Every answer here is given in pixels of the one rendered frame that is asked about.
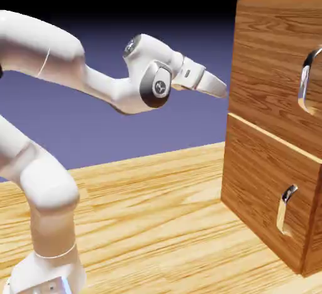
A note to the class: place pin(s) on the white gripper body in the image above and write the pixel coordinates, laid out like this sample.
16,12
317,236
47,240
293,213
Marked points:
213,84

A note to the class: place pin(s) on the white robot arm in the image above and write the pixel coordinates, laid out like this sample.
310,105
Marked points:
63,57

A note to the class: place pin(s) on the large wooden cabinet door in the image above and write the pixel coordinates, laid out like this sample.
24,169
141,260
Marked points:
266,72

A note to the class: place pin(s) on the brown wooden cabinet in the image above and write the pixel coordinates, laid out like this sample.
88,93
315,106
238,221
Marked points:
274,123

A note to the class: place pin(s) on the small wooden cabinet door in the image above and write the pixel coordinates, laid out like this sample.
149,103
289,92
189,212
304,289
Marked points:
261,188

